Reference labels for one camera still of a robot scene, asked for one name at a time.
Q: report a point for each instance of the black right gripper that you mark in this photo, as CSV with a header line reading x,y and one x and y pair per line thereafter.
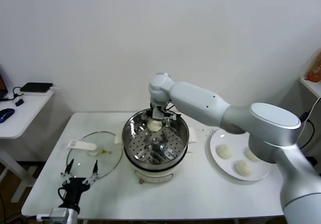
x,y
161,108

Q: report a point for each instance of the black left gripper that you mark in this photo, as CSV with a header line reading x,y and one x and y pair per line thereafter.
x,y
72,191

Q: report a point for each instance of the white steamed baozi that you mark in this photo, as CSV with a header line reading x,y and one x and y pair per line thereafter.
x,y
250,155
153,125
225,151
243,168

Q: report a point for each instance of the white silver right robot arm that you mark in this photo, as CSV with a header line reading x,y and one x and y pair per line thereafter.
x,y
263,123

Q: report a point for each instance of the stainless steel steamer basket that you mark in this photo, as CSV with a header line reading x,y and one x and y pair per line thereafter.
x,y
140,146

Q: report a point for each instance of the cream electric cooking pot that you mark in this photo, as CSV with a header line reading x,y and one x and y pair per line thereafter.
x,y
153,176

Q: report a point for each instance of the white round plate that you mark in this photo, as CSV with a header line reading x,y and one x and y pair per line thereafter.
x,y
218,166

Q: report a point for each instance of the white side desk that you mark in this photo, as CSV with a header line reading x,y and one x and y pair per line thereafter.
x,y
27,113

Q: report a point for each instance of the small black adapter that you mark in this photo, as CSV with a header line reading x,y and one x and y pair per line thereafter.
x,y
19,103

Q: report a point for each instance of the blue computer mouse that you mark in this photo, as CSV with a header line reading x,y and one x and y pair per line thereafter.
x,y
6,114

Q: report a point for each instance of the black flat hard drive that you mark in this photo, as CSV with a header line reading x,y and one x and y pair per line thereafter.
x,y
36,87

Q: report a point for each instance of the laptop with orange screen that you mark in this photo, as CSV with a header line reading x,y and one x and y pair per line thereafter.
x,y
2,83

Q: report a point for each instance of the orange plastic bottle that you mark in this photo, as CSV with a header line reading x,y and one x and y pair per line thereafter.
x,y
315,68

